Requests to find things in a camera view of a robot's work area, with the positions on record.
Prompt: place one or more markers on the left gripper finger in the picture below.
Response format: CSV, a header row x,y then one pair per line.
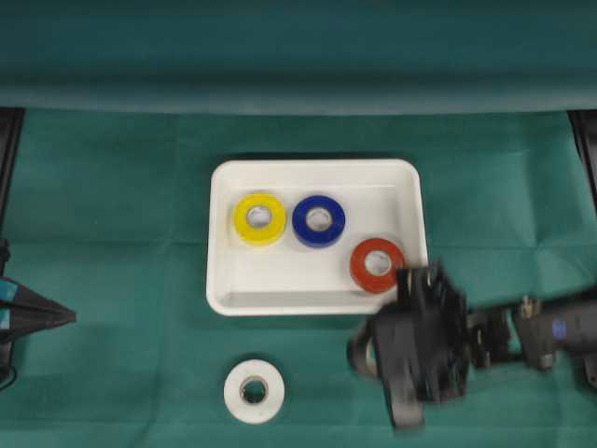
x,y
16,297
21,328

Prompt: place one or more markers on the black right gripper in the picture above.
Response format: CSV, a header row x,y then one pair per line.
x,y
419,341

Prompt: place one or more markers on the red tape roll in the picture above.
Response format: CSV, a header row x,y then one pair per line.
x,y
374,263

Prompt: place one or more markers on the blue tape roll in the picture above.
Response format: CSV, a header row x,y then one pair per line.
x,y
318,221

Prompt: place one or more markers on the yellow tape roll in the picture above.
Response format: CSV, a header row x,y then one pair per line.
x,y
259,219

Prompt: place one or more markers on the black tape roll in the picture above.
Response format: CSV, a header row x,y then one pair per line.
x,y
361,355

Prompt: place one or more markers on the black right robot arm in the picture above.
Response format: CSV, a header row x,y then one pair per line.
x,y
533,332

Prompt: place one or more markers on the white tape roll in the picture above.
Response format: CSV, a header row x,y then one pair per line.
x,y
254,391

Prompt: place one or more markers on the white plastic tray case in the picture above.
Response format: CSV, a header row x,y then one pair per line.
x,y
380,198

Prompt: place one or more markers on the green table cloth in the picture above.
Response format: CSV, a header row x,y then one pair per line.
x,y
131,105

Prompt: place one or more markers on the black left frame post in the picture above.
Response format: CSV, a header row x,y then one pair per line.
x,y
11,125

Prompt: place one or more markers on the black frame post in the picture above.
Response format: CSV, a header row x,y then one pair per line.
x,y
11,125
584,126

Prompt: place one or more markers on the black right frame post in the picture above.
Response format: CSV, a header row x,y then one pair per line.
x,y
584,126

